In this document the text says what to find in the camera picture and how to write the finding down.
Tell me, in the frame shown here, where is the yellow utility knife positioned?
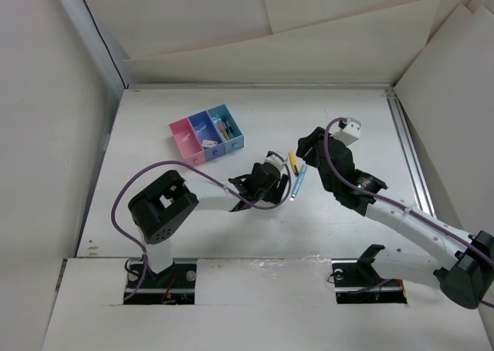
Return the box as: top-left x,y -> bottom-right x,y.
288,151 -> 299,176

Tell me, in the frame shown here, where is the light blue cutter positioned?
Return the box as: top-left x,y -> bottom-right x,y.
289,164 -> 307,201

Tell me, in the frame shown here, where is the white eraser with label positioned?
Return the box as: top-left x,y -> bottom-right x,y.
201,140 -> 218,148

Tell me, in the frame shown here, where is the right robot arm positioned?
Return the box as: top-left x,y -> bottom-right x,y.
296,124 -> 493,309

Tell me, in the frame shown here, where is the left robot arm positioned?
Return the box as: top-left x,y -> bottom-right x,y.
127,157 -> 291,287

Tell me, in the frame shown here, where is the light blue container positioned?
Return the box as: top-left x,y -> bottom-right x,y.
207,104 -> 244,154

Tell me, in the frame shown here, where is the pink container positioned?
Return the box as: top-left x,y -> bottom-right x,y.
169,118 -> 206,167

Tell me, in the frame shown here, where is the dark blue container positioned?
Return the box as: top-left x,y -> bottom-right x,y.
188,111 -> 225,161

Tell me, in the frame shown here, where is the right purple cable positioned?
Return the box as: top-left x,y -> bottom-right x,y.
323,116 -> 494,306

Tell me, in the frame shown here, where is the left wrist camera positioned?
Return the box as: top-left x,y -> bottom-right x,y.
265,150 -> 287,171

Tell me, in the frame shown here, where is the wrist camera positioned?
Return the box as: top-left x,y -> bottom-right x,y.
332,117 -> 362,147
265,150 -> 287,171

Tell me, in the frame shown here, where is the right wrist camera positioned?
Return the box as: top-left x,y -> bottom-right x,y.
332,117 -> 362,147

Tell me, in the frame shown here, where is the aluminium rail right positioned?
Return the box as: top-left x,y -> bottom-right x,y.
384,88 -> 436,217

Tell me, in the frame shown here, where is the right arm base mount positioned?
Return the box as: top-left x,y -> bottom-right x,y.
327,245 -> 408,305

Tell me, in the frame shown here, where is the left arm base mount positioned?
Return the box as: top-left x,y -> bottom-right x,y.
123,259 -> 197,305

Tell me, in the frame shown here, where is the aluminium post left corner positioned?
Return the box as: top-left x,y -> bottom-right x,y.
59,0 -> 134,100

